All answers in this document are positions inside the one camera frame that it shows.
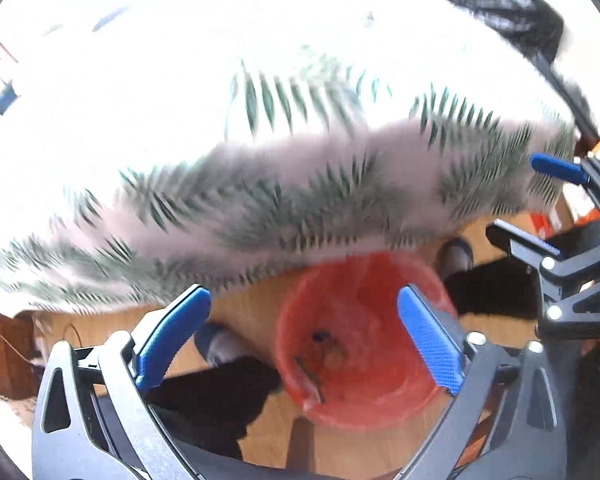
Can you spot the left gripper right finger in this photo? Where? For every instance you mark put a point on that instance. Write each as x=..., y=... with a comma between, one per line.
x=504, y=420

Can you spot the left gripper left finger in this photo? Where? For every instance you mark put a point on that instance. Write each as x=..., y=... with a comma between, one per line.
x=71, y=440

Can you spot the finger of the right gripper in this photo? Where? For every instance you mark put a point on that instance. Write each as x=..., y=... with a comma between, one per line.
x=558, y=168
x=510, y=239

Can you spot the person right leg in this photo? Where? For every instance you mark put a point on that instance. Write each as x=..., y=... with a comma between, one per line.
x=503, y=287

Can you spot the person leg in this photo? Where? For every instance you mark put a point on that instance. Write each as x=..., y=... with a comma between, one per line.
x=503, y=287
x=213, y=408

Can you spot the wooden headboard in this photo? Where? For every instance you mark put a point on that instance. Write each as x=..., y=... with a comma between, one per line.
x=18, y=377

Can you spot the person left leg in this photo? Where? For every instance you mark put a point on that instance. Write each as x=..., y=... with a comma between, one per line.
x=213, y=408

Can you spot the black garbage bag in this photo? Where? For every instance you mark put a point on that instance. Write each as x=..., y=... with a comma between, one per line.
x=535, y=29

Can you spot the red plastic bucket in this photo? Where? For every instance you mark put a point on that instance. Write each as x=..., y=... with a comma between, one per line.
x=341, y=349

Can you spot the green leaf print bedspread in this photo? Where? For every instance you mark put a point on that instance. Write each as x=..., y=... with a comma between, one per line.
x=154, y=144

